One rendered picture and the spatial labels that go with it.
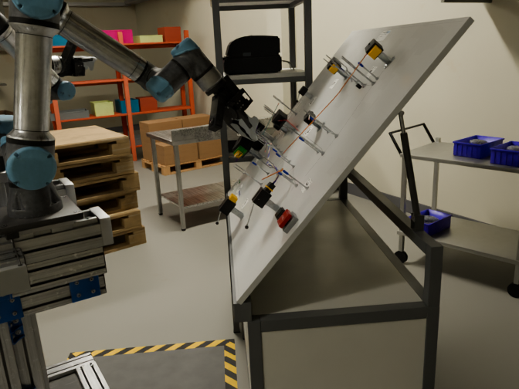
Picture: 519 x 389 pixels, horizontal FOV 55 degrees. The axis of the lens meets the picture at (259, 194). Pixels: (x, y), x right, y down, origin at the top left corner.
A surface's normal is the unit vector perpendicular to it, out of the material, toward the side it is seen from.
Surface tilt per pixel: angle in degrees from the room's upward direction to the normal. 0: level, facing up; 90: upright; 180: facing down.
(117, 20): 90
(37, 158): 97
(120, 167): 90
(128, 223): 90
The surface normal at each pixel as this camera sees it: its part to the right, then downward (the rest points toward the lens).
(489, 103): -0.84, 0.19
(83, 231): 0.53, 0.22
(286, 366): 0.08, 0.29
